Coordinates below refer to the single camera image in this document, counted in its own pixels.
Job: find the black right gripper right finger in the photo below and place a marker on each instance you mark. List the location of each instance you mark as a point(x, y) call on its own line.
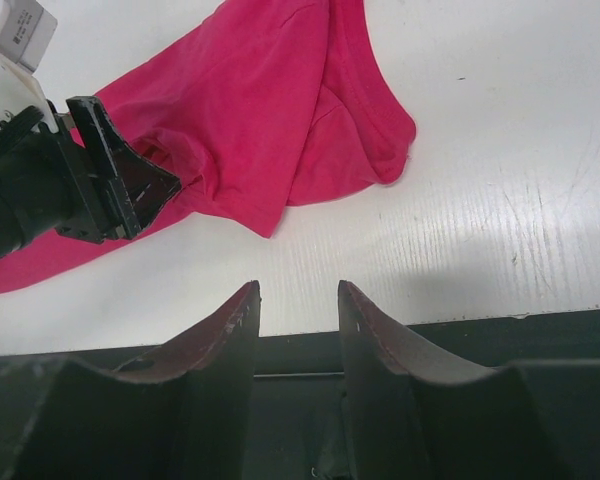
point(418, 411)

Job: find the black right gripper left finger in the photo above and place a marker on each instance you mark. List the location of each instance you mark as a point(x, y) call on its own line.
point(178, 411)

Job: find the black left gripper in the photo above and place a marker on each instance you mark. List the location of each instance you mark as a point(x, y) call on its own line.
point(44, 181)

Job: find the crimson pink t shirt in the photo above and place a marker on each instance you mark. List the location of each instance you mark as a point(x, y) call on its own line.
point(263, 106)

